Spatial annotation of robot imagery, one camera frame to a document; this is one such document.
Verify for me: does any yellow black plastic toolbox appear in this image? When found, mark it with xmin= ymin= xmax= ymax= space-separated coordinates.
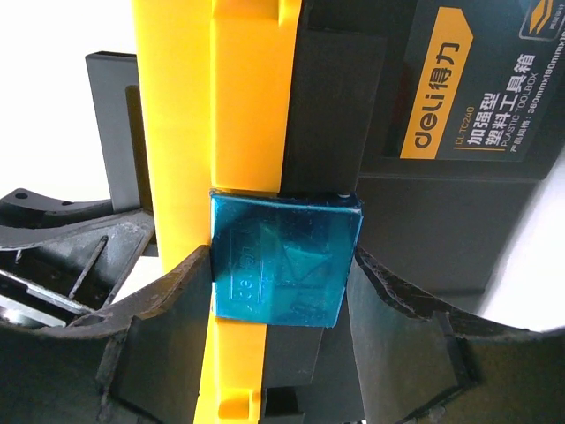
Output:
xmin=87 ymin=1 xmax=564 ymax=423

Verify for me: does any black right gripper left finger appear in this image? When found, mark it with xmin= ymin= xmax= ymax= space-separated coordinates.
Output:
xmin=1 ymin=246 xmax=212 ymax=423

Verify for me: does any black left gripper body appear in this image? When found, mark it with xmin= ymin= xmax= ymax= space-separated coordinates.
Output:
xmin=1 ymin=188 xmax=154 ymax=329

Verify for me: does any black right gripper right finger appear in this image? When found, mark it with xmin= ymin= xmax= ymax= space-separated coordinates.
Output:
xmin=346 ymin=249 xmax=564 ymax=423

